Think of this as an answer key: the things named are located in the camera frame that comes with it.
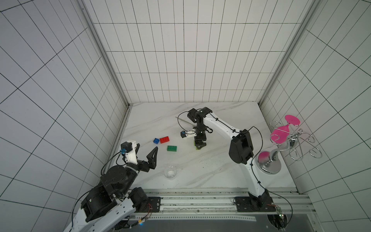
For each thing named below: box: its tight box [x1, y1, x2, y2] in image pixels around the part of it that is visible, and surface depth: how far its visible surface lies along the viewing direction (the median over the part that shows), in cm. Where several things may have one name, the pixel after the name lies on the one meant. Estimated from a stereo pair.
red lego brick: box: [159, 136, 170, 144], surface depth 100 cm
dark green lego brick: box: [166, 145, 178, 152], surface depth 94 cm
